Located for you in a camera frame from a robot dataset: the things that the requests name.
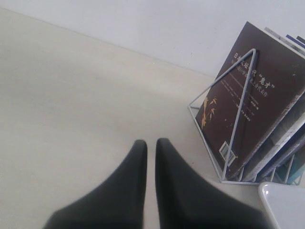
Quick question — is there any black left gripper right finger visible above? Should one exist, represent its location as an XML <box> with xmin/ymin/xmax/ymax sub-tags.
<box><xmin>155</xmin><ymin>138</ymin><xmax>270</xmax><ymax>229</ymax></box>

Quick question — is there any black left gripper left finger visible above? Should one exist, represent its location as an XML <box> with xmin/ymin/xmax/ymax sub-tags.
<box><xmin>44</xmin><ymin>140</ymin><xmax>147</xmax><ymax>229</ymax></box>

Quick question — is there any black book white title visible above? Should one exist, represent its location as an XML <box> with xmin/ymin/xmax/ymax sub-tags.
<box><xmin>274</xmin><ymin>35</ymin><xmax>305</xmax><ymax>177</ymax></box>

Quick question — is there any grey white book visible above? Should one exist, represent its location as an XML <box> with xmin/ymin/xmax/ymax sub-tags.
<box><xmin>240</xmin><ymin>29</ymin><xmax>305</xmax><ymax>182</ymax></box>

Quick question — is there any dark brown book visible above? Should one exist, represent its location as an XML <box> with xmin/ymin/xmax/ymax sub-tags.
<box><xmin>196</xmin><ymin>22</ymin><xmax>305</xmax><ymax>180</ymax></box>

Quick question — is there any white plastic tray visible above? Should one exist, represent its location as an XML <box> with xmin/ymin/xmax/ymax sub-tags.
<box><xmin>258</xmin><ymin>182</ymin><xmax>305</xmax><ymax>229</ymax></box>

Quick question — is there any white wire book rack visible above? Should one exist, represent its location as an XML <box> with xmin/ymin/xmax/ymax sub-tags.
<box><xmin>193</xmin><ymin>48</ymin><xmax>305</xmax><ymax>183</ymax></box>

